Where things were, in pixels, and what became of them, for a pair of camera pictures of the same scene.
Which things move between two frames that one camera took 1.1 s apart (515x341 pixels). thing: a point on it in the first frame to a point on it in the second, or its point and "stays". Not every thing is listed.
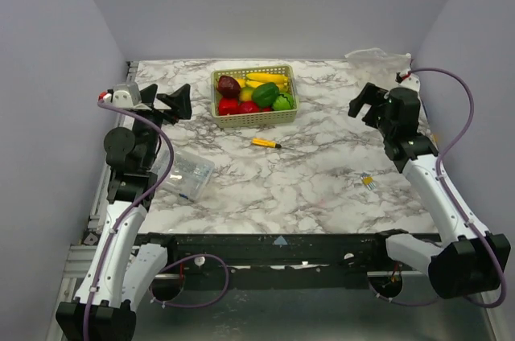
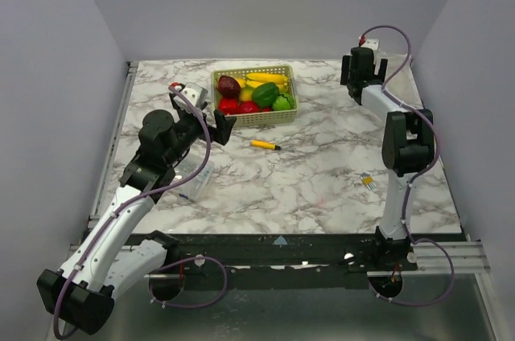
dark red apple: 228,87 stays
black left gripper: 179,100 to 224,125
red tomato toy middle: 248,106 stays
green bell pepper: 284,101 stays
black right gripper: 372,108 to 346,71
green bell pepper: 265,94 stays
